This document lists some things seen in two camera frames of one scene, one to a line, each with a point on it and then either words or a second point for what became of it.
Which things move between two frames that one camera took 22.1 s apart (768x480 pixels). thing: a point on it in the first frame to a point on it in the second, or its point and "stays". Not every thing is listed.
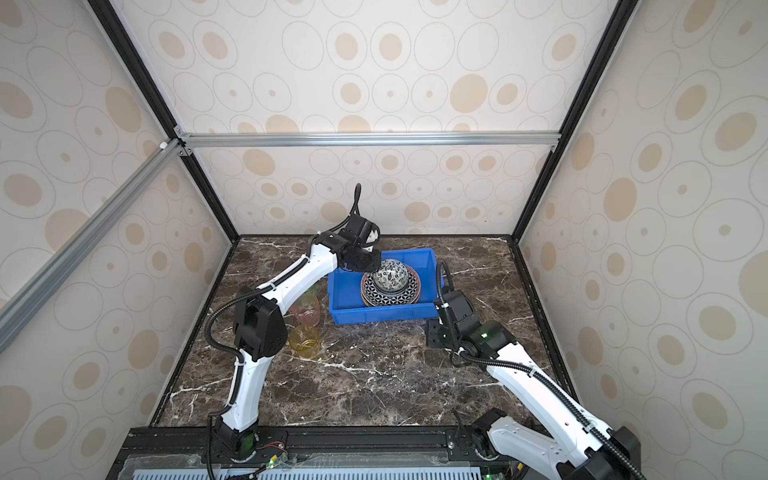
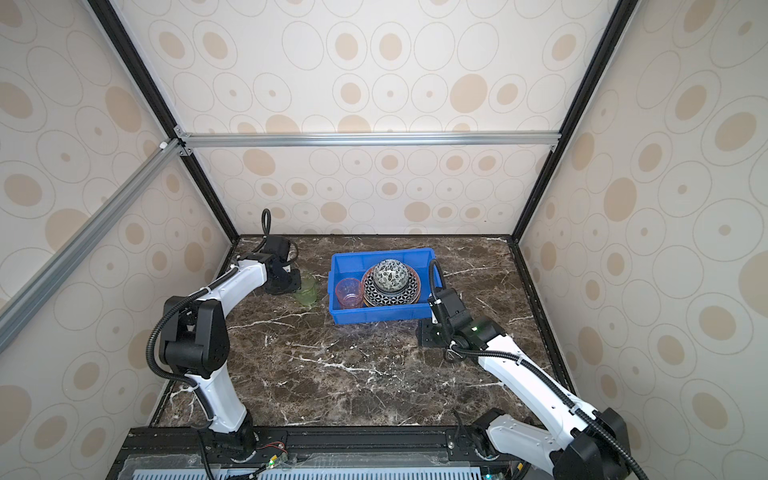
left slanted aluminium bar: (31, 296) stays
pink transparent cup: (306, 311) to (349, 293)
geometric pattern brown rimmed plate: (378, 297) stays
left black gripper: (376, 260) to (296, 283)
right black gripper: (432, 327) stays
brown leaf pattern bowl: (392, 276) stays
